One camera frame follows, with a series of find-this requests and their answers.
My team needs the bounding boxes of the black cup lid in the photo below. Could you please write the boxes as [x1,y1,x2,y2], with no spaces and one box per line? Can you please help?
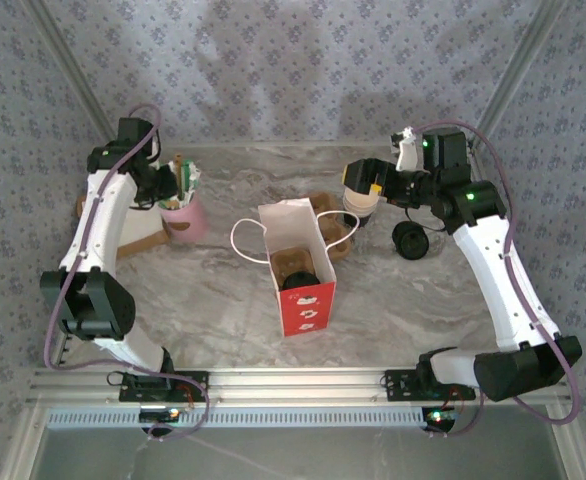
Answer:
[281,269,320,292]

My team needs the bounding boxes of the brown cardboard napkin holder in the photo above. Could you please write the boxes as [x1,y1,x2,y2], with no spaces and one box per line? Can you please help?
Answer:
[76,192,172,266]

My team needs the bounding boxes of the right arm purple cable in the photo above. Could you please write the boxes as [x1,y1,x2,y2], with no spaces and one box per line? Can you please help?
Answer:
[407,119,584,440]

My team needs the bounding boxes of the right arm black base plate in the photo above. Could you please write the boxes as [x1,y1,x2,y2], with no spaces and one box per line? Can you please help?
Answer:
[383,368,477,404]

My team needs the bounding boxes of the grey slotted cable duct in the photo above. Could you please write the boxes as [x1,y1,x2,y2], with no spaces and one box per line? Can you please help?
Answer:
[46,404,462,430]

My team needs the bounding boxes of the clear plastic lid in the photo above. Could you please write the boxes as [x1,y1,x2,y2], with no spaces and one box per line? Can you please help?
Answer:
[422,232,448,259]

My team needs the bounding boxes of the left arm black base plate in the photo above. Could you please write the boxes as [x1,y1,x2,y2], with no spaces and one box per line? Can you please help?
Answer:
[118,369,210,404]

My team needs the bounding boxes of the white paper napkins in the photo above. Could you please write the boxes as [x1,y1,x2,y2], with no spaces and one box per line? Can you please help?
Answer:
[120,205,165,242]

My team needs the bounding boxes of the stack of black cup lids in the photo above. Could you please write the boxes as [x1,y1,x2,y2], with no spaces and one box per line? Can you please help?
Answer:
[391,219,430,261]

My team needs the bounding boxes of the wide aluminium mounting rail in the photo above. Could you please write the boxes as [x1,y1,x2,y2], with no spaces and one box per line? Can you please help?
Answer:
[27,367,572,405]

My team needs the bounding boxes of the aluminium frame post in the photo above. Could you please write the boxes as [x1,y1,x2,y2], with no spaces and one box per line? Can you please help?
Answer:
[545,402,586,480]
[467,0,569,151]
[22,0,127,154]
[0,402,49,480]

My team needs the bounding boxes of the pink straw holder cup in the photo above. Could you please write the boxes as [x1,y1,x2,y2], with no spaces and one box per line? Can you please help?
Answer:
[158,192,210,245]

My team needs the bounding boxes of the red white paper gift bag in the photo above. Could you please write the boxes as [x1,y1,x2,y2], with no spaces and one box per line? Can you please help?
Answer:
[230,198,360,339]

